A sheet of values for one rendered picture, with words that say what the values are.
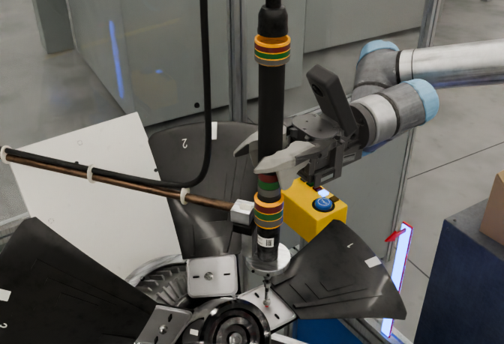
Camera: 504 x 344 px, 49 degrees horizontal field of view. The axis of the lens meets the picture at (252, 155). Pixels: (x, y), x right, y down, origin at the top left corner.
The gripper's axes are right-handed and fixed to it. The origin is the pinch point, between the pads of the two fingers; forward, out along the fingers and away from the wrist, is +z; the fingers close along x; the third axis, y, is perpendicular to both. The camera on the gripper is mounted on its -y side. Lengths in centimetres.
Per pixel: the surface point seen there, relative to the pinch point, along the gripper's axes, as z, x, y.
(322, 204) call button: -38, 24, 42
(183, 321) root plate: 11.5, 1.7, 26.8
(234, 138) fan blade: -8.2, 16.6, 8.7
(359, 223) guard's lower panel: -107, 70, 114
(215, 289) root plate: 4.5, 3.5, 25.9
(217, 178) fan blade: -2.8, 13.8, 13.2
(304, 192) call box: -39, 31, 43
